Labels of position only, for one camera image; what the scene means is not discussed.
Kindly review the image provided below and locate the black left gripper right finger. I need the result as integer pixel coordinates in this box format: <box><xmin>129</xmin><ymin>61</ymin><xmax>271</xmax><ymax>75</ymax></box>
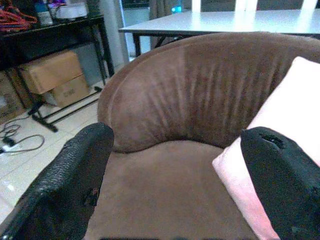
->
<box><xmin>240</xmin><ymin>126</ymin><xmax>320</xmax><ymax>240</ymax></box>

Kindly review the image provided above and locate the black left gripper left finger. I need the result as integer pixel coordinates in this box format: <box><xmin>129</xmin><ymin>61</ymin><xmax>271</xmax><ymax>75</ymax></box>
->
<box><xmin>0</xmin><ymin>122</ymin><xmax>115</xmax><ymax>240</ymax></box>

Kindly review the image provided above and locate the pink pillow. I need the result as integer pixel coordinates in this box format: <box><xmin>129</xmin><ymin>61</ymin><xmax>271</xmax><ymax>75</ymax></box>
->
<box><xmin>212</xmin><ymin>56</ymin><xmax>320</xmax><ymax>240</ymax></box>

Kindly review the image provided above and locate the brown suede sofa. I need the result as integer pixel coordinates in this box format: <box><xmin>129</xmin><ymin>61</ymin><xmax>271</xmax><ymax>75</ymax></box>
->
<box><xmin>83</xmin><ymin>31</ymin><xmax>320</xmax><ymax>240</ymax></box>

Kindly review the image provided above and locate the small brown cardboard box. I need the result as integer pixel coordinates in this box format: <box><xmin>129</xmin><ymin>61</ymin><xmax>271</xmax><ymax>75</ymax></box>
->
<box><xmin>48</xmin><ymin>74</ymin><xmax>91</xmax><ymax>109</ymax></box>

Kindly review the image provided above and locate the brown cardboard box with print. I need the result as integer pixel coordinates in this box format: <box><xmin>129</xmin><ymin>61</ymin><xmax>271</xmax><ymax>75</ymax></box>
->
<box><xmin>0</xmin><ymin>71</ymin><xmax>26</xmax><ymax>125</ymax></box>

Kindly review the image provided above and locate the large brown cardboard box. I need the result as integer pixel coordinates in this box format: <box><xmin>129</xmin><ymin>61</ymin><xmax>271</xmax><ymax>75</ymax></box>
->
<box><xmin>19</xmin><ymin>50</ymin><xmax>84</xmax><ymax>95</ymax></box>

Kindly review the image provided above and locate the black metal table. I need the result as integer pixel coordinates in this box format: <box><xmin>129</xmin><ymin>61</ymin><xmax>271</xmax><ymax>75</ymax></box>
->
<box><xmin>0</xmin><ymin>14</ymin><xmax>115</xmax><ymax>133</ymax></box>

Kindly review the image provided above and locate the grey folding table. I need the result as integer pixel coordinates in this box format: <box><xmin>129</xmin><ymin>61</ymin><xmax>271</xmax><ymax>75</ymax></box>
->
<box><xmin>118</xmin><ymin>9</ymin><xmax>320</xmax><ymax>58</ymax></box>

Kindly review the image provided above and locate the white box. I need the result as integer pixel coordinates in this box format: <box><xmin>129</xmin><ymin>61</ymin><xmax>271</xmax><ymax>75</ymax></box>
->
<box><xmin>55</xmin><ymin>5</ymin><xmax>88</xmax><ymax>20</ymax></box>

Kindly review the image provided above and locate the grey floor cable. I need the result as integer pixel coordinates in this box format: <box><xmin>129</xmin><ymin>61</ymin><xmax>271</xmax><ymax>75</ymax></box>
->
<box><xmin>0</xmin><ymin>124</ymin><xmax>46</xmax><ymax>155</ymax></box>

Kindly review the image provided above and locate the red orange cable bundle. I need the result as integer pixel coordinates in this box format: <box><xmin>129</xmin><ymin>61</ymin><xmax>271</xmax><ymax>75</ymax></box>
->
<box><xmin>0</xmin><ymin>0</ymin><xmax>38</xmax><ymax>33</ymax></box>

